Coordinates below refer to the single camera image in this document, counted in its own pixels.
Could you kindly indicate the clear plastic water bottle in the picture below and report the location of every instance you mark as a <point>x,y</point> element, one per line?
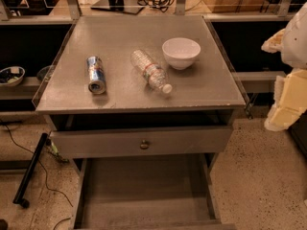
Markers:
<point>155,76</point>

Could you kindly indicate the open grey middle drawer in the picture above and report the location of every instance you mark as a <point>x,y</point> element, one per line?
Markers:
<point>171,192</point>

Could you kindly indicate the grey wooden drawer cabinet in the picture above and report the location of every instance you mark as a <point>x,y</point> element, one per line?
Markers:
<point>204,94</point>

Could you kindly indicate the grey top drawer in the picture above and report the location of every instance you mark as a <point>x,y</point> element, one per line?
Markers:
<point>126,142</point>

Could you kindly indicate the small bowl with items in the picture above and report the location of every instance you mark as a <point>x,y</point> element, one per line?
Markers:
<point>11,76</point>

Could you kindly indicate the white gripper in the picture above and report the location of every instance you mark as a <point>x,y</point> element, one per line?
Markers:
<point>296,43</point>

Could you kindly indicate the blue silver redbull can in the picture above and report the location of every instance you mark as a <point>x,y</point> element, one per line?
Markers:
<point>97,80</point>

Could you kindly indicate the brass drawer knob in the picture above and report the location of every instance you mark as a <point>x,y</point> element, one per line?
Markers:
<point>144,145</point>

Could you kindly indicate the white ceramic bowl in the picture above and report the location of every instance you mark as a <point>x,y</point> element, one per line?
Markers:
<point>180,52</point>

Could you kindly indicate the black monitor stand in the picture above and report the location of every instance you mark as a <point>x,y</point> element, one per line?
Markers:
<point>122,6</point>

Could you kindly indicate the black bar on floor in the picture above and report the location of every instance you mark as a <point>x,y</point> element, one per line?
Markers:
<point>19,198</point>

